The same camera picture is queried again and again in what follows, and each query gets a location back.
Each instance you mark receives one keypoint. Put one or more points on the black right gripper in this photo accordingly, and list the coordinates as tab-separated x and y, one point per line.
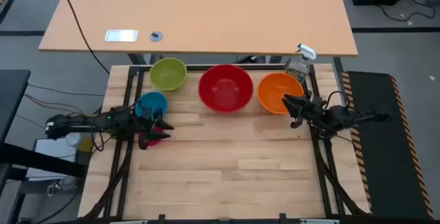
313	110

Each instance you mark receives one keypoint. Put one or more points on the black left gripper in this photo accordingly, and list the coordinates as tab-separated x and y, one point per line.
146	128

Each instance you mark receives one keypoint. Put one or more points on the small pink plastic bowl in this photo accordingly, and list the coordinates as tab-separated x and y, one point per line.
153	143

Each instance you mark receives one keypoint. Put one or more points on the orange plastic bowl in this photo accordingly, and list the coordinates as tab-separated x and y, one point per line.
273	90

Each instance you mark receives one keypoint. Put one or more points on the blue plastic bowl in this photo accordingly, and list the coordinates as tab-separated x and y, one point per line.
151	101

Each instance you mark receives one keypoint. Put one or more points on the lime green plastic bowl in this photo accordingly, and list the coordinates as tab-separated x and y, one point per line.
168	74

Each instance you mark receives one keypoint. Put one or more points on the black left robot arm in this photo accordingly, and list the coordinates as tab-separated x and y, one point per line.
86	122

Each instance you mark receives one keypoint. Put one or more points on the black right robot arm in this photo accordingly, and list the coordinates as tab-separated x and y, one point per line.
343	115

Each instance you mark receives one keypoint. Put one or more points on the spray bottle with white trigger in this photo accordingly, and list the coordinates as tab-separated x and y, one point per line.
298	67

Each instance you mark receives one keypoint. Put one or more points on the large red plastic bowl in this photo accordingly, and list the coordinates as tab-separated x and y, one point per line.
225	88

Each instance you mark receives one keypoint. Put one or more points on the yellow container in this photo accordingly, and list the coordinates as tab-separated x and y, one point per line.
86	145

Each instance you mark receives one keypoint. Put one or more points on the clear plastic cup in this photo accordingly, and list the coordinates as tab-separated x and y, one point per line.
73	139

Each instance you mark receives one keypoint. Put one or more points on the white box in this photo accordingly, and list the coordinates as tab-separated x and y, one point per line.
51	148

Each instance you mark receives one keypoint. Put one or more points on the black mat with hazard stripes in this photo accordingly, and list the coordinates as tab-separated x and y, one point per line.
388	169

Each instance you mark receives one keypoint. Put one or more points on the light wood desk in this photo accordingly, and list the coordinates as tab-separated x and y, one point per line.
206	11

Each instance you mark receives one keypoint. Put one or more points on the black side table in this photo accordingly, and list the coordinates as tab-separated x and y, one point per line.
12	97

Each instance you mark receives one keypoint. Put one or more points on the black aluminium table frame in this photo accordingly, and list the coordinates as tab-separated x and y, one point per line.
323	169

